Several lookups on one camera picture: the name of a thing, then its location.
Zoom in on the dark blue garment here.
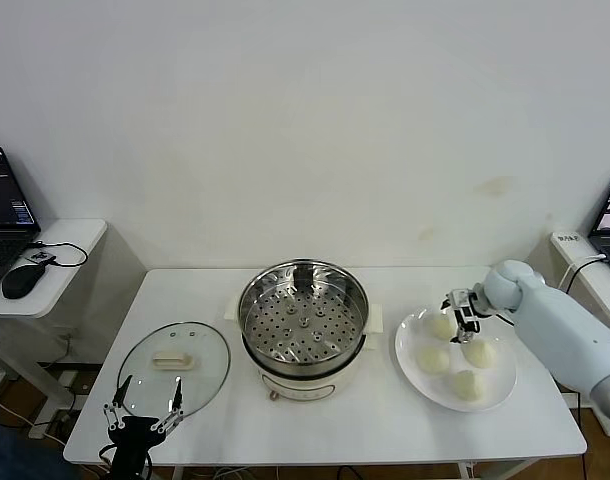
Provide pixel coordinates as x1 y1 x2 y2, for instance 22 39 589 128
0 418 79 480

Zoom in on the black laptop with dark screen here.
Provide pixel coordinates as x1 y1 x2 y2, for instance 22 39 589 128
0 146 42 297

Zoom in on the white round plate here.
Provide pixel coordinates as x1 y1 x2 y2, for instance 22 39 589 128
394 305 518 414

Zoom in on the black computer mouse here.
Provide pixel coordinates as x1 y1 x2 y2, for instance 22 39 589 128
0 263 50 300

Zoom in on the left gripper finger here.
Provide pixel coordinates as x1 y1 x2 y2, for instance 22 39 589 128
103 377 134 433
150 377 187 434

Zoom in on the white steamed baozi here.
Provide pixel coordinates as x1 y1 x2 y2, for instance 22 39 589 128
415 345 451 375
462 338 498 369
427 312 459 342
448 369 487 404

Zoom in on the thin white cable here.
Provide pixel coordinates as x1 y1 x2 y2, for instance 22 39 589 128
559 253 606 301

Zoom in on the stainless steel steamer basket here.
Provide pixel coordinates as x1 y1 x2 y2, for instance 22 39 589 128
236 258 371 369

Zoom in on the cream electric cooking pot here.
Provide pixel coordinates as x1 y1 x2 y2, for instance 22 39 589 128
224 289 386 404

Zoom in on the white floor power strip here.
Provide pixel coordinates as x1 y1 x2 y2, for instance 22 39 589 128
27 408 84 441

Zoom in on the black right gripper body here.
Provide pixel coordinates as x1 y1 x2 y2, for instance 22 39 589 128
458 289 490 321

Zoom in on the glass lid with cream handle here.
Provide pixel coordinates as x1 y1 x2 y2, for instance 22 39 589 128
117 321 232 420

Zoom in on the white side table rounded corner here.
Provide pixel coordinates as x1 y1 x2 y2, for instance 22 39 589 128
0 218 109 416

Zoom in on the white side table with label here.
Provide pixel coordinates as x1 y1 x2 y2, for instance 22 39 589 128
549 230 610 436

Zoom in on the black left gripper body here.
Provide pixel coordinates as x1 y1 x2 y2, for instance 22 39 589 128
108 414 159 480

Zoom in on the black USB hub with cable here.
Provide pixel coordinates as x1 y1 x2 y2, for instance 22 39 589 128
27 241 89 269

